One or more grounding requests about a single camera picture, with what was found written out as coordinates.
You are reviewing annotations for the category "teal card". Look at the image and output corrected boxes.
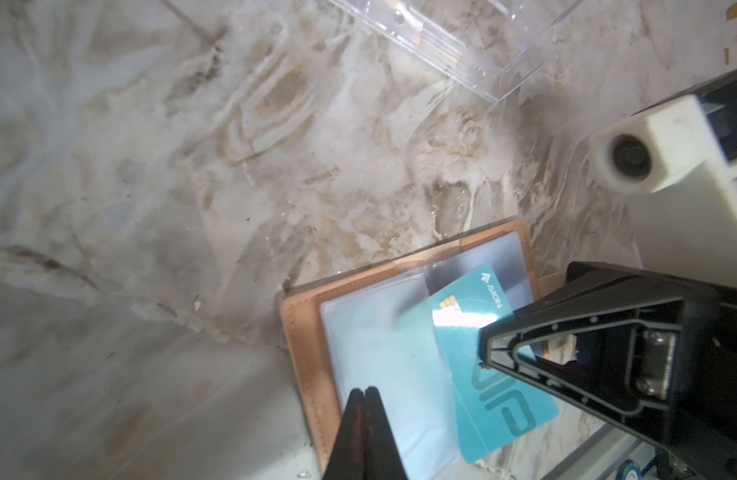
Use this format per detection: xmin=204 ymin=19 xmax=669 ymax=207
xmin=430 ymin=264 xmax=559 ymax=464

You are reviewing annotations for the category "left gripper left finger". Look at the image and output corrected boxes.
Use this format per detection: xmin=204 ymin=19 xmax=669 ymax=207
xmin=322 ymin=389 xmax=366 ymax=480

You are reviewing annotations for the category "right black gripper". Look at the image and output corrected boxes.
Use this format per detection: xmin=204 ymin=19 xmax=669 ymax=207
xmin=478 ymin=262 xmax=737 ymax=479

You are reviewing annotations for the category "clear acrylic card stand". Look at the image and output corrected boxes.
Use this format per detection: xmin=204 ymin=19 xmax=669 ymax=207
xmin=334 ymin=0 xmax=582 ymax=104

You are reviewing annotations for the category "pink leather card holder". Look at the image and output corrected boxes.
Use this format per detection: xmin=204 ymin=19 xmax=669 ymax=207
xmin=280 ymin=220 xmax=547 ymax=479

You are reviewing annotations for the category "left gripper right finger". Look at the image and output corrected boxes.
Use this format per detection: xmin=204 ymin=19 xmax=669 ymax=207
xmin=364 ymin=387 xmax=407 ymax=480

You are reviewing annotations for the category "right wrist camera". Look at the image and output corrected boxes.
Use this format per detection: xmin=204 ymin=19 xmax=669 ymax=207
xmin=588 ymin=69 xmax=737 ymax=288

